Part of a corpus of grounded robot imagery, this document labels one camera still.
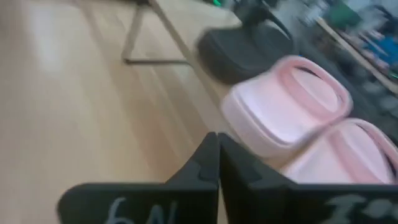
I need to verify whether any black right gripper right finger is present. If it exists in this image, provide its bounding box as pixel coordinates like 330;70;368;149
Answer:
218;133;398;224

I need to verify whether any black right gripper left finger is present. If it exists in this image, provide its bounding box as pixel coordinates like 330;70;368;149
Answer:
57;131;220;224

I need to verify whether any pink slide sandal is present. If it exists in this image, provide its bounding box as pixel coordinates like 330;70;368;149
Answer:
279;117;398;185
220;55;354;159

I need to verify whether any black slide sandal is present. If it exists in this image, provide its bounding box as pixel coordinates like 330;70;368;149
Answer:
195;24;295;85

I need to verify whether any wooden shelf with black frame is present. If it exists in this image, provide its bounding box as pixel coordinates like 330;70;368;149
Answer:
121;0;290;175

